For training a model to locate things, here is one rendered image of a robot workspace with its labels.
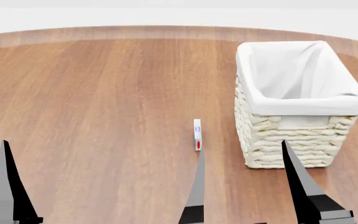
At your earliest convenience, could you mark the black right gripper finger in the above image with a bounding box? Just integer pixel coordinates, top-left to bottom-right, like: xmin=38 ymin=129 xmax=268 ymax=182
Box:
xmin=281 ymin=139 xmax=346 ymax=224
xmin=178 ymin=148 xmax=206 ymax=224

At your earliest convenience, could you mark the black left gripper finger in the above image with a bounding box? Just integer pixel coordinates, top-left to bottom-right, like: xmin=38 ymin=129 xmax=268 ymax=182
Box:
xmin=0 ymin=139 xmax=39 ymax=224

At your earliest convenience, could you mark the small white cream cheese box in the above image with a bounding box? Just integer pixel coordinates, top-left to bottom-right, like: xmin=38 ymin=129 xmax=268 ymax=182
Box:
xmin=193 ymin=118 xmax=204 ymax=152

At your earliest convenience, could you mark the white cloth basket liner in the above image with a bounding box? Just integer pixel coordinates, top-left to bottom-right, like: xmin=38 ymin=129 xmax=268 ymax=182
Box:
xmin=235 ymin=40 xmax=358 ymax=128

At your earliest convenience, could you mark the cream woven basket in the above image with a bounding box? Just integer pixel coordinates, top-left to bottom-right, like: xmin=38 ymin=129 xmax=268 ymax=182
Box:
xmin=234 ymin=69 xmax=358 ymax=169

